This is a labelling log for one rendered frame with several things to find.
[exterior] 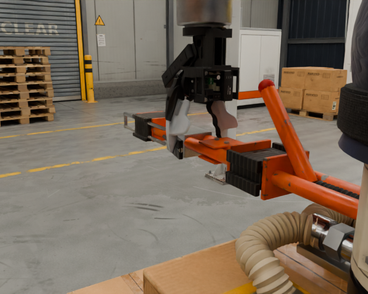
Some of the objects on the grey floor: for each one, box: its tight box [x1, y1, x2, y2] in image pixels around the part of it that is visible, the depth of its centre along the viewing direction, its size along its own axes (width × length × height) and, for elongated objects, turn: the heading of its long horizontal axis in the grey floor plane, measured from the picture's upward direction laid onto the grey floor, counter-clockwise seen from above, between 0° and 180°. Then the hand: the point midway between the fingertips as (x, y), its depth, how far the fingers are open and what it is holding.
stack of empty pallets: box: [0, 47, 55, 128], centre depth 687 cm, size 129×110×131 cm
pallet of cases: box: [279, 67, 348, 121], centre depth 742 cm, size 121×103×90 cm
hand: (196, 143), depth 68 cm, fingers open, 10 cm apart
